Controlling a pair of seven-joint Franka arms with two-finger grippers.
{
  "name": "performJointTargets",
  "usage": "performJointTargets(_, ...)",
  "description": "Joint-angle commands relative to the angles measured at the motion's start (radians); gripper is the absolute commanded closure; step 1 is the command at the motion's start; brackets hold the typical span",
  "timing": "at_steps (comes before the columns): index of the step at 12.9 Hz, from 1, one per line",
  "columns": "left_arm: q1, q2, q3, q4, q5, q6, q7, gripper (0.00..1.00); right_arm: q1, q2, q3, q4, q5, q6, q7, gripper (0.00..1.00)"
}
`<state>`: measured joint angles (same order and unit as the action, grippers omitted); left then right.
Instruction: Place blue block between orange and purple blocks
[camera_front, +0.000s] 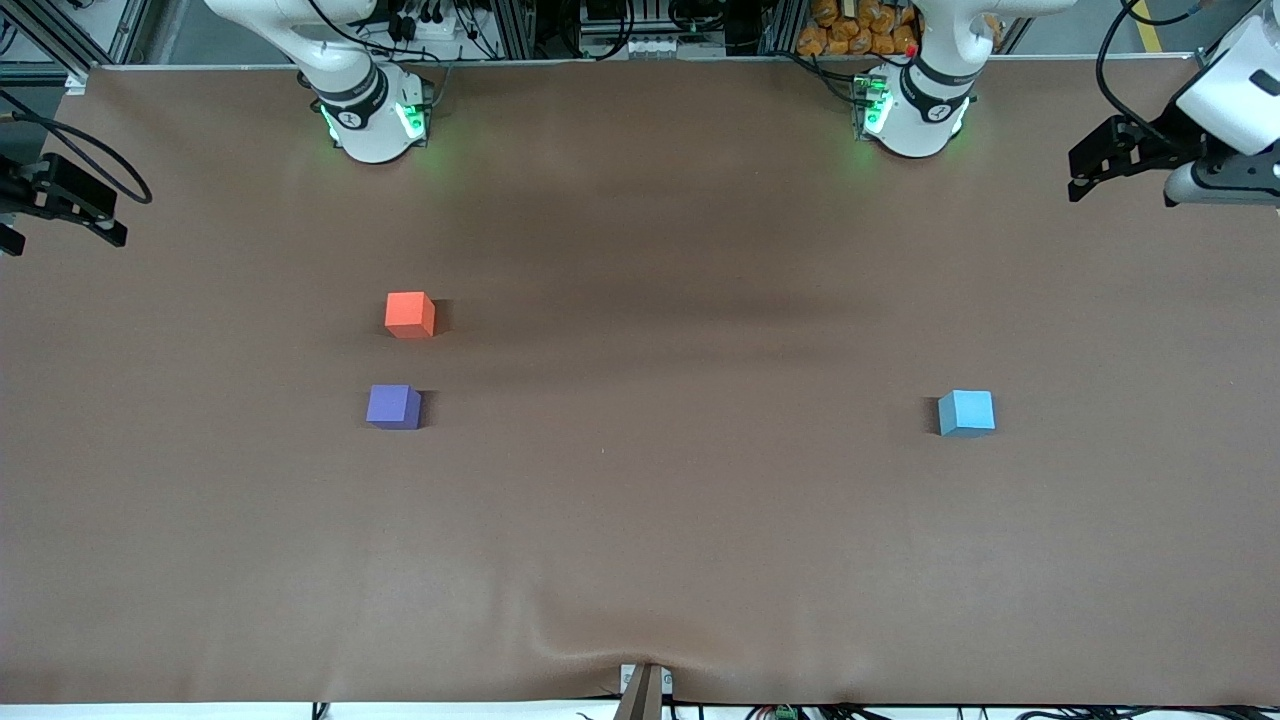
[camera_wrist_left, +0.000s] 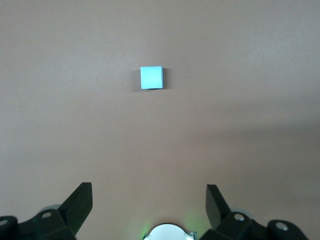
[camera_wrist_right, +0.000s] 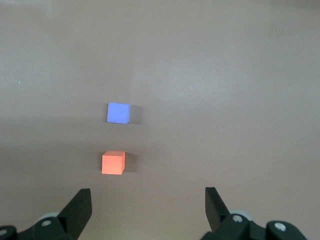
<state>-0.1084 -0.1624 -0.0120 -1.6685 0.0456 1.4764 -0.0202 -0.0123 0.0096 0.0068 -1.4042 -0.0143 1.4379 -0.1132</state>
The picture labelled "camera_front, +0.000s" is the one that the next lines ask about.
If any blue foam block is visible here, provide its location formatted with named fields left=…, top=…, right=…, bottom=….
left=937, top=390, right=997, bottom=439

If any orange foam block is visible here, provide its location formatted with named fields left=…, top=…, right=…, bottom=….
left=385, top=292, right=437, bottom=339

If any purple foam block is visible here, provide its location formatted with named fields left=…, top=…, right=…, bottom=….
left=366, top=384, right=423, bottom=431

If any bag of orange snacks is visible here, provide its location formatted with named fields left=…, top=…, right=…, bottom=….
left=797, top=0, right=921, bottom=58

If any white power strip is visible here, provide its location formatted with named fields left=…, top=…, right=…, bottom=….
left=388, top=0, right=476, bottom=43

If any brown table cover sheet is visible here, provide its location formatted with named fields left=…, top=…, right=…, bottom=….
left=0, top=55, right=1280, bottom=707

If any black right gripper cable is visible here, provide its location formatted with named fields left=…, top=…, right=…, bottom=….
left=0, top=90, right=153, bottom=204

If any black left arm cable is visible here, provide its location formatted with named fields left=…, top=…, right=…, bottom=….
left=1097, top=0, right=1256, bottom=126

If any aluminium frame strut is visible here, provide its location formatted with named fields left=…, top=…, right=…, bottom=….
left=0, top=0, right=111, bottom=81

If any aluminium frame post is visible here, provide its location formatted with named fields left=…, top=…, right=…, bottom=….
left=490, top=0, right=541, bottom=59

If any metal table clamp bracket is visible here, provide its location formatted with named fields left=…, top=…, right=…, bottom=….
left=618, top=663, right=674, bottom=720

